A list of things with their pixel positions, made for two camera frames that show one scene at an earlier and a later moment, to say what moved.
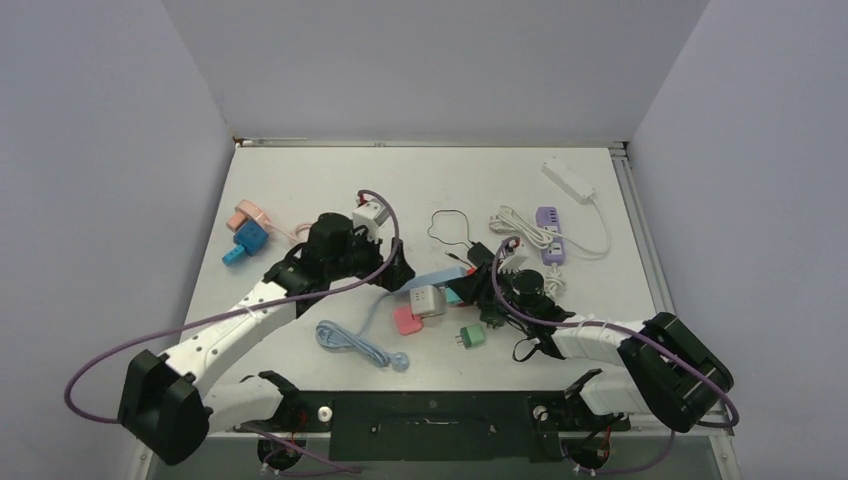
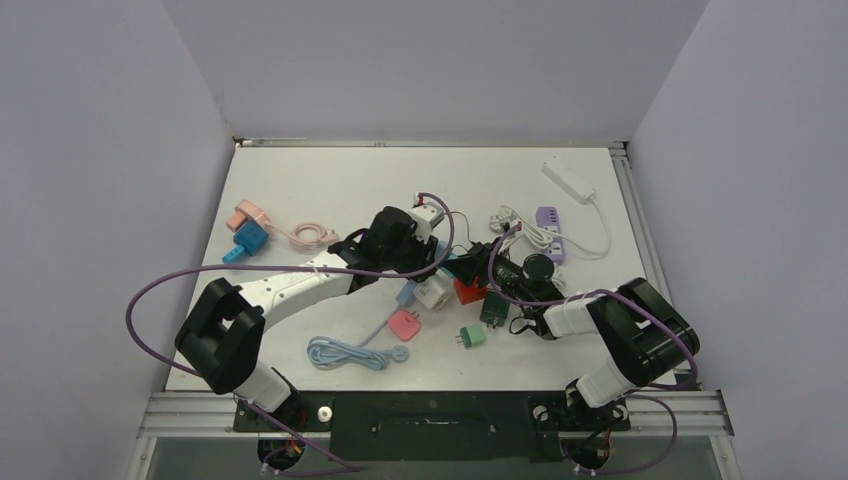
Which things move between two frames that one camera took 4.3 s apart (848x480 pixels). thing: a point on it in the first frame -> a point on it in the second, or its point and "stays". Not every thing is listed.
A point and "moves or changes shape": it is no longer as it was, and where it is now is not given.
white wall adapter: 427,300 moves or changes shape
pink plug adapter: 406,322 moves or changes shape
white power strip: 575,186 stays
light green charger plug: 472,335 stays
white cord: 511,222 stays
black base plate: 439,425 stays
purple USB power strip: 547,217 stays
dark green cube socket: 493,318 stays
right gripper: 478,286 -> 468,266
